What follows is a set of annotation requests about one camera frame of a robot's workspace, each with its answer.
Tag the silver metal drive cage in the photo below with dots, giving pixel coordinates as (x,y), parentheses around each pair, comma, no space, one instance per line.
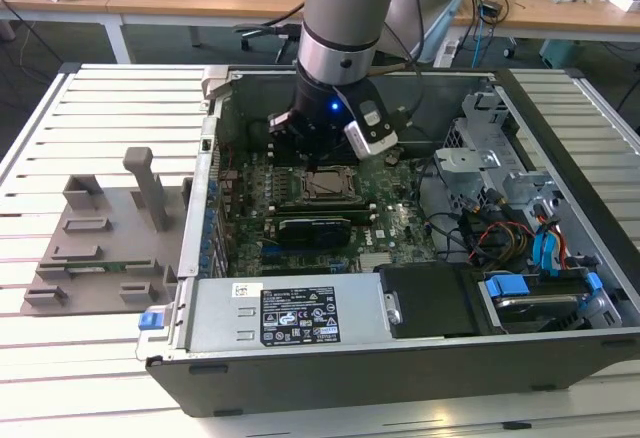
(467,160)

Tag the teal box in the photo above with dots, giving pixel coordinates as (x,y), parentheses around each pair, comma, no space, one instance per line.
(560,53)

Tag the brown parts rack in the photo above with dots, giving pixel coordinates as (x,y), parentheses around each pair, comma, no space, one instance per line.
(95,288)

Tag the silver chipset heatsink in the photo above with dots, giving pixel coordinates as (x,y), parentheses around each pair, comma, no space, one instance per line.
(376,262)

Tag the hard disk in blue carrier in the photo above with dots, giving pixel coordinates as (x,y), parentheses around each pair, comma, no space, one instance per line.
(540,310)

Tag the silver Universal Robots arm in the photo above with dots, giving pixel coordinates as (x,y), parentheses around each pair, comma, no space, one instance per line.
(340,8)

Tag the black office chair base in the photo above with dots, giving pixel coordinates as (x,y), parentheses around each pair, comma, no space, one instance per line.
(245,44)

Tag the black open PC case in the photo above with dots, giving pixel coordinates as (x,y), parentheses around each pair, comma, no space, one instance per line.
(400,378)

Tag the long wooden desk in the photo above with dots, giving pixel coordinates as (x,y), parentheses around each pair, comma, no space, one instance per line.
(165,3)

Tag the blue plastic case latch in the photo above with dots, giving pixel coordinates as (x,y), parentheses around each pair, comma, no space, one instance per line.
(150,320)

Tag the black plastic shroud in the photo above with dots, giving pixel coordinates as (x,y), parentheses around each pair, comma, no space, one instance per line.
(430,303)

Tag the green RAM stick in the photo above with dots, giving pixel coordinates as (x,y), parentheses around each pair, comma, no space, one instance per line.
(360,215)
(115,267)

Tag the silver power supply unit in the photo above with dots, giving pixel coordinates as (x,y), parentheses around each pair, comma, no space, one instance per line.
(220,318)

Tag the silver CPU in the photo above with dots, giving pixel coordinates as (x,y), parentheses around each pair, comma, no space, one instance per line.
(331,184)

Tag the CPU socket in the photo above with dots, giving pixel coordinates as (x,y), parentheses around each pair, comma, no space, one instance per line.
(330,199)

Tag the round coin battery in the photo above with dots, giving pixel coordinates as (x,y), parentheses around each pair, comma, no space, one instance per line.
(395,162)

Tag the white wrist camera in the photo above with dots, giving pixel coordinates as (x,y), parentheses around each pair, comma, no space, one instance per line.
(372,133)

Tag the green motherboard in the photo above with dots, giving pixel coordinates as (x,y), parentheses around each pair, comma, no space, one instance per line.
(395,218)

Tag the black graphics card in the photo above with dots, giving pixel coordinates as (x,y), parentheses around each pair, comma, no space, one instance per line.
(315,234)

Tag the black power adapter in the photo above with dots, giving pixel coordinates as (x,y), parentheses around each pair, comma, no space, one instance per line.
(491,9)

